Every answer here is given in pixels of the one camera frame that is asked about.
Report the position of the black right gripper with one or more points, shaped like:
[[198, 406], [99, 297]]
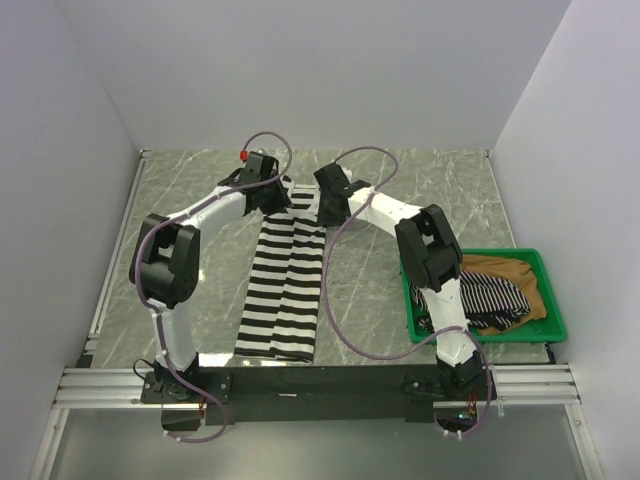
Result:
[[324, 217]]

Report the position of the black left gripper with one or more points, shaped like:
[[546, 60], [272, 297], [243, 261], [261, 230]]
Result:
[[283, 200]]

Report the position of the wide striped black white tank top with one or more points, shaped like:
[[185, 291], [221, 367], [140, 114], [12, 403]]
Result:
[[280, 314]]

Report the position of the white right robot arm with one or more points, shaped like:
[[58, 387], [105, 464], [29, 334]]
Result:
[[430, 257]]

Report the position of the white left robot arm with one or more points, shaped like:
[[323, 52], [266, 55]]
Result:
[[166, 262]]

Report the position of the thin striped black tank top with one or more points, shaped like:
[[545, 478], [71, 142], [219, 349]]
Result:
[[492, 302]]

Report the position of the tan tank top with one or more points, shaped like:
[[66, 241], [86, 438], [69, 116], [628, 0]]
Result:
[[517, 271]]

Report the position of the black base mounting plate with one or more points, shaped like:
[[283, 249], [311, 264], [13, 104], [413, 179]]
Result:
[[313, 393]]

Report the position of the green plastic bin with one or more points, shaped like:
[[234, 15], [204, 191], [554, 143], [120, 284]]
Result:
[[539, 327]]

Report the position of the aluminium rail frame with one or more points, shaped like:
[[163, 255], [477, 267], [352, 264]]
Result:
[[96, 430]]

